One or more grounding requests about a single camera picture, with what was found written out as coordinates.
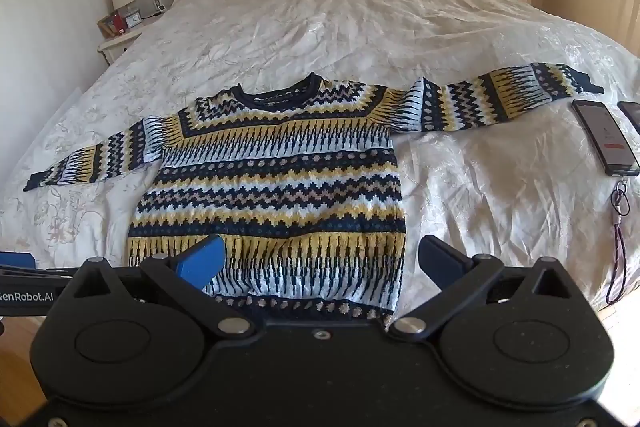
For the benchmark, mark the left cream nightstand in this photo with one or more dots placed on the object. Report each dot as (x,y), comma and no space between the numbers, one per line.
(112,48)

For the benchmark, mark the black smartphone with lanyard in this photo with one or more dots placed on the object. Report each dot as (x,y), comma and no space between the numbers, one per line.
(618,161)

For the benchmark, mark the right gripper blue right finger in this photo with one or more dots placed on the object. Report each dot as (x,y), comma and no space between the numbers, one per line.
(441,263)

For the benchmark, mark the navy yellow white patterned sweater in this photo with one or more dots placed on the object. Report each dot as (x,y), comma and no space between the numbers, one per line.
(301,184)

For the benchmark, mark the white charger on nightstand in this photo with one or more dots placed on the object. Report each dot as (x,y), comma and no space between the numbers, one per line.
(159,6)

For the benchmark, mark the red item on nightstand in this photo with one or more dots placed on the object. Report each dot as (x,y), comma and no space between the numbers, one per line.
(118,24)

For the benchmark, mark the small white alarm clock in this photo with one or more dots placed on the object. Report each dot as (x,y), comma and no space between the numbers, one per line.
(134,19)

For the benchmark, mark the cream embroidered bedspread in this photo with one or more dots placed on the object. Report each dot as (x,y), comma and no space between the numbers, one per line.
(519,191)

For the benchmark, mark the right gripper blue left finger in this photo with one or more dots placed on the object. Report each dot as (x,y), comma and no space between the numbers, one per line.
(200,263)

